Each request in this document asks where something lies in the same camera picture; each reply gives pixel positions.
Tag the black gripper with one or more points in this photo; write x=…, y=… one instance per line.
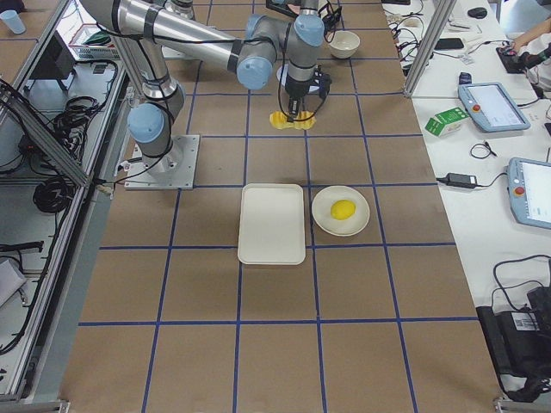
x=297, y=87

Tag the yellow sliced bread loaf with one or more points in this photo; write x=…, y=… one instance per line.
x=304, y=121

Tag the blue plate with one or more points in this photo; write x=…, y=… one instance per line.
x=302, y=78

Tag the white round plate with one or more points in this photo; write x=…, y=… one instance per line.
x=321, y=207

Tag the beige ceramic bowl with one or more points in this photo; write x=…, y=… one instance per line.
x=344, y=44

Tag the yellow lemon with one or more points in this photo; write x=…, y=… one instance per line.
x=343, y=209

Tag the white rectangular tray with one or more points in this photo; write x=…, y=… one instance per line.
x=272, y=225

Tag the green white carton box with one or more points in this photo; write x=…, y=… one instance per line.
x=446, y=122

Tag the black smartphone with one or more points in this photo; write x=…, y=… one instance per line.
x=448, y=44

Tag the black power adapter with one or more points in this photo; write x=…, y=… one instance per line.
x=461, y=180

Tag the far teach pendant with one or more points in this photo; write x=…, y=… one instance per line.
x=491, y=108

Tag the teach pendant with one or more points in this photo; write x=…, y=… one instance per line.
x=491, y=108
x=529, y=191

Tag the black computer mouse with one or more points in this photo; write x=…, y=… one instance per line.
x=477, y=13

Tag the near teach pendant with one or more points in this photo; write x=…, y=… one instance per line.
x=529, y=191

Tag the light blue cup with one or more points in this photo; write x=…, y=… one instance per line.
x=13, y=21

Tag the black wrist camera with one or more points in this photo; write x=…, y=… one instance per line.
x=323, y=82

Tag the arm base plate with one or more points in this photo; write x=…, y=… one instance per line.
x=176, y=170

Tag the aluminium frame post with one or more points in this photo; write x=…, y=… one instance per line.
x=436, y=26

